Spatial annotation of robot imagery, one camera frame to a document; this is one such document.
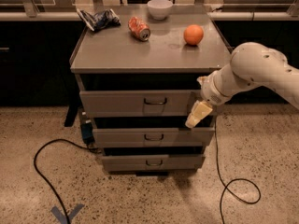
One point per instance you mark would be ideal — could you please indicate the blue tape floor mark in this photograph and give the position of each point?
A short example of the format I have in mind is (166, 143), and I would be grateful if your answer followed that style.
(68, 216)

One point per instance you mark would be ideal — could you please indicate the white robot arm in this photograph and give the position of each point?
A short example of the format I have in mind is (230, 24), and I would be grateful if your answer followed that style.
(252, 65)

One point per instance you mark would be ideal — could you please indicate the orange fruit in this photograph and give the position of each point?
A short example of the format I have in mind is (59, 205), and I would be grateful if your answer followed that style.
(193, 34)

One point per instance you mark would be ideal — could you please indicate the grey middle drawer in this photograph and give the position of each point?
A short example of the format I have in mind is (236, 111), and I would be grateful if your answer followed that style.
(153, 137)

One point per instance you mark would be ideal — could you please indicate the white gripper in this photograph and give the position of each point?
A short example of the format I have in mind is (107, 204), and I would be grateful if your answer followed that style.
(209, 91)

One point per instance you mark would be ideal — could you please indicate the white ceramic bowl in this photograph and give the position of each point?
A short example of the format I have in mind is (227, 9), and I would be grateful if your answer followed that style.
(159, 9)

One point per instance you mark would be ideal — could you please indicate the grey top drawer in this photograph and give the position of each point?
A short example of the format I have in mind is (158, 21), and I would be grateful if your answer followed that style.
(109, 104)

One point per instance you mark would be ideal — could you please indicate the crushed orange soda can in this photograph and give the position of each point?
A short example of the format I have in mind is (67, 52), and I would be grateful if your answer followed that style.
(139, 29)

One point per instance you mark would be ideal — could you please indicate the grey metal drawer cabinet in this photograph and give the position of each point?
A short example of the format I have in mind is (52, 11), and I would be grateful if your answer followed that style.
(114, 60)

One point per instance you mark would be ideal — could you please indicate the blue power adapter box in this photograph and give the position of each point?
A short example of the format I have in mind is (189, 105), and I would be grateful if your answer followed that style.
(87, 133)

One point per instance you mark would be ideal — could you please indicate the grey drawer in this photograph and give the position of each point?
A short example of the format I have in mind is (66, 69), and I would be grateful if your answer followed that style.
(109, 104)
(153, 137)
(152, 162)

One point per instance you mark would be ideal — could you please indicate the grey bottom drawer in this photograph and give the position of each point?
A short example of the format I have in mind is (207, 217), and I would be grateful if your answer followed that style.
(152, 162)

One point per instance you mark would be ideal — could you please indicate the crumpled blue chip bag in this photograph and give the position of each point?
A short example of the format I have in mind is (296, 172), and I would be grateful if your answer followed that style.
(100, 20)

